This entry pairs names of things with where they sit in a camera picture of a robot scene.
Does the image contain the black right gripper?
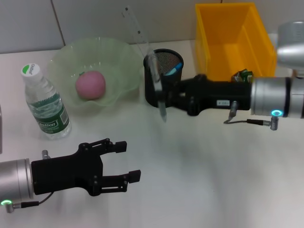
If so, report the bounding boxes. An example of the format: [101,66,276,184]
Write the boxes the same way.
[163,74,253,117]

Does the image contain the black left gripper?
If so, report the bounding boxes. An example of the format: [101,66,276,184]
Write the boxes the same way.
[30,138,142,197]

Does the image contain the blue teal scissors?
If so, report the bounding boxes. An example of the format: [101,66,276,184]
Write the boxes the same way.
[164,62,184,76]

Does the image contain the grey white ballpoint pen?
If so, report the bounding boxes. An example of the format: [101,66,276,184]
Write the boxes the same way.
[144,52,169,124]

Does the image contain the green plastic wrapper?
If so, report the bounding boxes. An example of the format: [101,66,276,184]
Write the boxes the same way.
[231,68,254,83]

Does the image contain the clear plastic ruler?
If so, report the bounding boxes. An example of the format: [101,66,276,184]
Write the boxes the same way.
[122,6,159,72]

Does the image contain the pink peach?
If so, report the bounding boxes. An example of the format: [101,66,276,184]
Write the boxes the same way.
[75,70,106,100]

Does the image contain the clear green-label water bottle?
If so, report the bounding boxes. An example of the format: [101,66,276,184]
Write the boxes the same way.
[20,62,72,141]

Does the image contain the black mesh pen holder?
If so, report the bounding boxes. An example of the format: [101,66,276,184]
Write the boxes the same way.
[143,48,184,109]

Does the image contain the translucent green fruit plate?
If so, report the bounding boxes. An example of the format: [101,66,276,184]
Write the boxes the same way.
[47,37,143,117]

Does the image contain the yellow plastic bin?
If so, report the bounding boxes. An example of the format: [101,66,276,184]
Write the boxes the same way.
[195,2,278,83]

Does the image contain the right arm connector cable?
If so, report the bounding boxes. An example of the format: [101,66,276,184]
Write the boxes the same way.
[223,101,280,131]

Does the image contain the arm connector cable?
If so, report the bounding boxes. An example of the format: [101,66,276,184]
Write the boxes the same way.
[223,101,280,131]
[4,192,54,213]

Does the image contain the left arm connector cable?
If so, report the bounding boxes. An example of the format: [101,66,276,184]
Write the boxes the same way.
[4,192,54,213]

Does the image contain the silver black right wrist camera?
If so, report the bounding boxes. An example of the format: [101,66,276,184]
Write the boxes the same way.
[276,21,304,79]

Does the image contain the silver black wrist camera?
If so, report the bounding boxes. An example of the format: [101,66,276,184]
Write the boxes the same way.
[0,104,4,155]
[276,21,304,79]

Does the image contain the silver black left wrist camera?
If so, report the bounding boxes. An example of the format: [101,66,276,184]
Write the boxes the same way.
[0,104,4,155]

